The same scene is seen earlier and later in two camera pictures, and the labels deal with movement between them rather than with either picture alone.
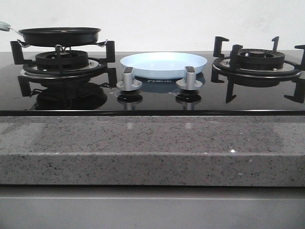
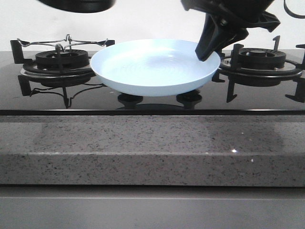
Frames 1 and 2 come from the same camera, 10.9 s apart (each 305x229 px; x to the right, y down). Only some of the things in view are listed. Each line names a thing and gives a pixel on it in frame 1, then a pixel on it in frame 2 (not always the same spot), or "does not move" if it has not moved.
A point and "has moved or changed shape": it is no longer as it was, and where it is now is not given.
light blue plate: [162, 65] has moved or changed shape
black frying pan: [57, 36] to [80, 6]
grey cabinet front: [152, 207] does not move
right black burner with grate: [257, 67] does not move
